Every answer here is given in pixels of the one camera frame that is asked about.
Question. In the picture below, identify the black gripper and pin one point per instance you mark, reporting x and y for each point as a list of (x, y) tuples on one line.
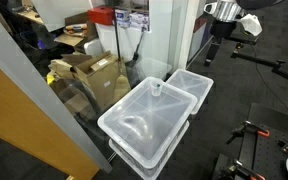
[(222, 29)]

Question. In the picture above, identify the clear plastic measuring cup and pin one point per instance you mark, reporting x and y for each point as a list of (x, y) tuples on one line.
[(156, 92)]

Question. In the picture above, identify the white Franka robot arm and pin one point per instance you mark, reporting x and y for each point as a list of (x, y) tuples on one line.
[(227, 10)]

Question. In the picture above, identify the small clear plastic bin lid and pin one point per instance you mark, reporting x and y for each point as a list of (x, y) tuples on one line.
[(190, 83)]

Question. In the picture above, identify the white blue carton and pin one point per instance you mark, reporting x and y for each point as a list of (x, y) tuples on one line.
[(122, 18), (139, 20)]

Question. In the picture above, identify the large clear plastic bin lid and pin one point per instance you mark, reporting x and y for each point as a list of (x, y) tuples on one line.
[(144, 123)]

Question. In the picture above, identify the black breadboard work table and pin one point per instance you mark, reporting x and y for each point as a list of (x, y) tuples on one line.
[(277, 133)]

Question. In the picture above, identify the open brown cardboard box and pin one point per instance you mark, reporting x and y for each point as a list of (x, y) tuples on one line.
[(100, 80)]

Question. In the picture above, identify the red metal box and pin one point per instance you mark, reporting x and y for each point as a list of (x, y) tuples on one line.
[(100, 15)]

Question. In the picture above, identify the white plastic container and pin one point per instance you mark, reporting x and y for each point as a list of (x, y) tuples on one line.
[(93, 46)]

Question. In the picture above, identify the orange white packet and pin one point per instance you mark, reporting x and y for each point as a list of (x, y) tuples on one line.
[(75, 28)]

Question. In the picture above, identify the cardboard box holding packets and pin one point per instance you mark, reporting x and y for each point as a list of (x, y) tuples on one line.
[(74, 39)]

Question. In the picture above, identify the low brown cardboard box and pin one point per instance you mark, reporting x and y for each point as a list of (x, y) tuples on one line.
[(74, 100)]

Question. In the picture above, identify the flattened brown cardboard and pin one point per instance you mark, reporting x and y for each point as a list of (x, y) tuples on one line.
[(62, 66)]

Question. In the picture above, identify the small yellow object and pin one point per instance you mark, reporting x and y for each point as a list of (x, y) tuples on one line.
[(50, 78)]

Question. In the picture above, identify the orange wooden door panel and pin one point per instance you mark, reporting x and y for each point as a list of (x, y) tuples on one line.
[(17, 123)]

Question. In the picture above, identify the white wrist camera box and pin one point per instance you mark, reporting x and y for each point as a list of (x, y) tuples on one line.
[(252, 25)]

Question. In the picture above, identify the black articulated camera stand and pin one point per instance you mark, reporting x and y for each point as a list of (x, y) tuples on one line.
[(267, 62)]

